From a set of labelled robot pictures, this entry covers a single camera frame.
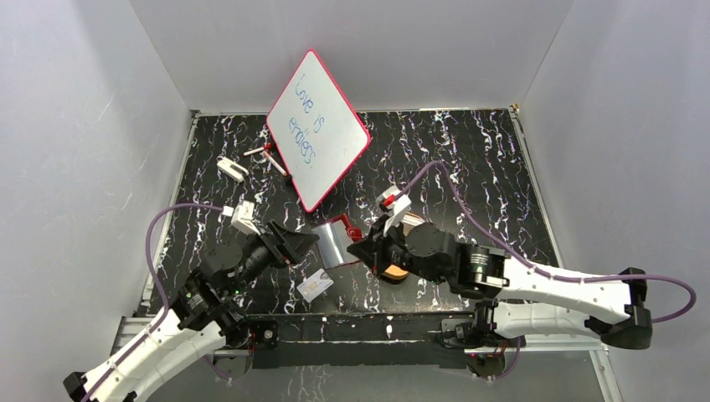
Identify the red capped marker pen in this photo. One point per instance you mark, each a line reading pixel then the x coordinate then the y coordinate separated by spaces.
pixel 257 150

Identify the pink framed whiteboard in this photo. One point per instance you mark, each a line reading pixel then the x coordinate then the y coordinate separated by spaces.
pixel 316 131

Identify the white whiteboard eraser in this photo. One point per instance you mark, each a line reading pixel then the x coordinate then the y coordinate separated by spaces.
pixel 232 169

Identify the orange oval tray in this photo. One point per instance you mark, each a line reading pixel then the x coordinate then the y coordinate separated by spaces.
pixel 394 273

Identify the aluminium rail frame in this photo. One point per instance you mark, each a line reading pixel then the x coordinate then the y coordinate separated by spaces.
pixel 482 149

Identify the silver credit card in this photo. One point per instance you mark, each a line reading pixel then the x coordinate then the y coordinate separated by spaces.
pixel 314 285

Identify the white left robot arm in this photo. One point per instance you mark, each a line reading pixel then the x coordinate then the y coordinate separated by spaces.
pixel 204 316

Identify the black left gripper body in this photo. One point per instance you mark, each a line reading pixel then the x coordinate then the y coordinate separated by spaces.
pixel 278 244

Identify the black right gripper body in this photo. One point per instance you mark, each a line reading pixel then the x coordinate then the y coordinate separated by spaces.
pixel 392 249

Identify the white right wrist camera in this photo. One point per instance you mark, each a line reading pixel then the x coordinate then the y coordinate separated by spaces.
pixel 396 204

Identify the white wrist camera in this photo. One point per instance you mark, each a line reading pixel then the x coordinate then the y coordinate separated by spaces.
pixel 242 217
pixel 396 204

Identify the red leather card holder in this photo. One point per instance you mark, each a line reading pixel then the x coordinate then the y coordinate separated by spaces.
pixel 334 237

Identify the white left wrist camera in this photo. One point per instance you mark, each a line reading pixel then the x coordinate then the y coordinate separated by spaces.
pixel 242 217

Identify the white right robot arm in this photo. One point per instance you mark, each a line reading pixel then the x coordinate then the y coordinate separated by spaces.
pixel 543 288

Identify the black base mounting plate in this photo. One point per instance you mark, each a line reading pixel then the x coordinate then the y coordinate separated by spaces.
pixel 376 339

